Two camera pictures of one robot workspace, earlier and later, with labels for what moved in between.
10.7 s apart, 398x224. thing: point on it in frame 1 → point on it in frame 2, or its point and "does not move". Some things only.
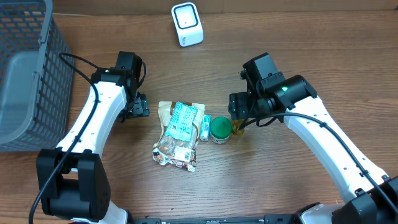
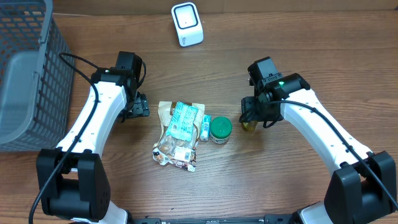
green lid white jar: [221, 129] does not move
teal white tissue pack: [205, 127] does not move
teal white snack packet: [181, 122] does not move
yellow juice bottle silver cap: [235, 125] → [250, 126]
